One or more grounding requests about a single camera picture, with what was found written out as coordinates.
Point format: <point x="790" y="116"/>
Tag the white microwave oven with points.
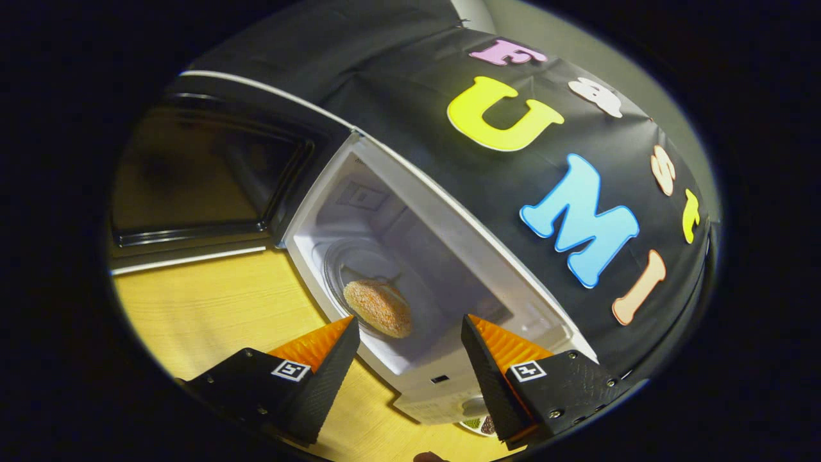
<point x="385" y="212"/>

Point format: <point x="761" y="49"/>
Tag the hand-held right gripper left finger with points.
<point x="324" y="391"/>

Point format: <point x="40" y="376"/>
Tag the glass microwave turntable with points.
<point x="359" y="263"/>

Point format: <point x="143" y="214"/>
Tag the oval breaded patty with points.
<point x="378" y="308"/>

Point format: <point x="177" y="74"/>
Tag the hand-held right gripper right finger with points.
<point x="490" y="385"/>

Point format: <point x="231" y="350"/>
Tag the white compartment dish with beans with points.
<point x="478" y="425"/>

